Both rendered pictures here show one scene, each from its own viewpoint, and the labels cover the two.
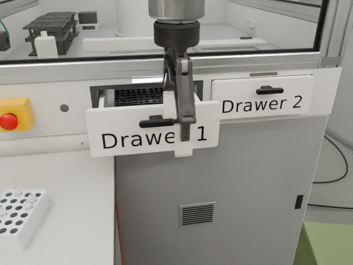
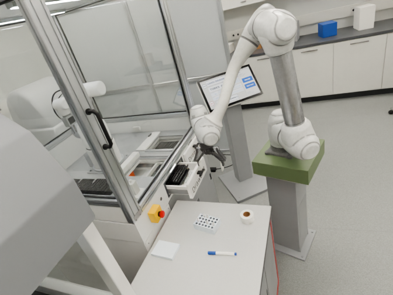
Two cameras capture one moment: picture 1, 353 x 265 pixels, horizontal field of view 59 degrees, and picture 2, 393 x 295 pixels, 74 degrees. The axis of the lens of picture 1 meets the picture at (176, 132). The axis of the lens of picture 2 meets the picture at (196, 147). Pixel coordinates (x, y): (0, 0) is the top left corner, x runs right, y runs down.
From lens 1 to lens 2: 128 cm
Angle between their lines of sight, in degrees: 47
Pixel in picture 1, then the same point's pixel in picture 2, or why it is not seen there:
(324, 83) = not seen: hidden behind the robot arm
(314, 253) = (260, 163)
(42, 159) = (169, 222)
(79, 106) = (163, 194)
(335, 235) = (257, 158)
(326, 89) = not seen: hidden behind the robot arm
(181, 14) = not seen: hidden behind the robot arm
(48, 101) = (157, 200)
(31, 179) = (182, 224)
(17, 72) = (148, 196)
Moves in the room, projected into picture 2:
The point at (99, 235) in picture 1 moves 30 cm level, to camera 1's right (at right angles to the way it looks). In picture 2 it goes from (224, 206) to (242, 174)
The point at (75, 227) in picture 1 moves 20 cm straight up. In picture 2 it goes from (217, 211) to (210, 184)
